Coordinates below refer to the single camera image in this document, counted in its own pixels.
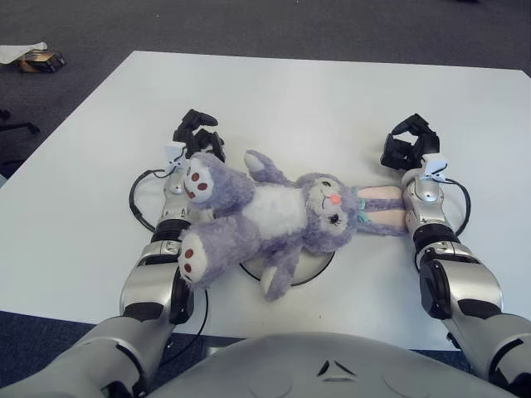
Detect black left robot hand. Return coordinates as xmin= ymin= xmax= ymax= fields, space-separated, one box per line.
xmin=173 ymin=109 xmax=227 ymax=163

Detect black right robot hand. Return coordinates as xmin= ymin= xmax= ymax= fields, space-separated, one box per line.
xmin=379 ymin=112 xmax=441 ymax=172

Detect purple plush bunny doll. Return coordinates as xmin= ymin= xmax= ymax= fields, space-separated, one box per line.
xmin=176 ymin=148 xmax=407 ymax=303

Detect white plate with black rim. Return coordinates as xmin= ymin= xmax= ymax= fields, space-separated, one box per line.
xmin=239 ymin=250 xmax=336 ymax=288

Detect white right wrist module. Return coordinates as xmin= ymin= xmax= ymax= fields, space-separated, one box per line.
xmin=419 ymin=152 xmax=450 ymax=182

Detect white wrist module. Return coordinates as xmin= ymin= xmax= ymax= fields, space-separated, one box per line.
xmin=163 ymin=141 xmax=187 ymax=175
xmin=419 ymin=152 xmax=450 ymax=182

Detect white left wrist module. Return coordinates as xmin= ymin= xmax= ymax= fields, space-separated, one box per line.
xmin=163 ymin=141 xmax=187 ymax=175

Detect black cardboard box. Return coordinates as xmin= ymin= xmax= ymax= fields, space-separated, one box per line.
xmin=17 ymin=50 xmax=67 ymax=74

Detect black office chair base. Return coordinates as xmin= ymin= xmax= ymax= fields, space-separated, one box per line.
xmin=0 ymin=107 xmax=41 ymax=134

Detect white crumpled paper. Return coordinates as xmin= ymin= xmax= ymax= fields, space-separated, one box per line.
xmin=0 ymin=41 xmax=49 ymax=66

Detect silver robot torso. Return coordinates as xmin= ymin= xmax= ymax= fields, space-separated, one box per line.
xmin=144 ymin=330 xmax=515 ymax=398

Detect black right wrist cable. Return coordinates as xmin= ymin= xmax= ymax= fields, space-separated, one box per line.
xmin=439 ymin=176 xmax=472 ymax=235

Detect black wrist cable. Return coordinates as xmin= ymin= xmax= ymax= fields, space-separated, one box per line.
xmin=129 ymin=165 xmax=208 ymax=366
xmin=439 ymin=176 xmax=472 ymax=235

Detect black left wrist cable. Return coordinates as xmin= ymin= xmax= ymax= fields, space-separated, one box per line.
xmin=129 ymin=165 xmax=208 ymax=366

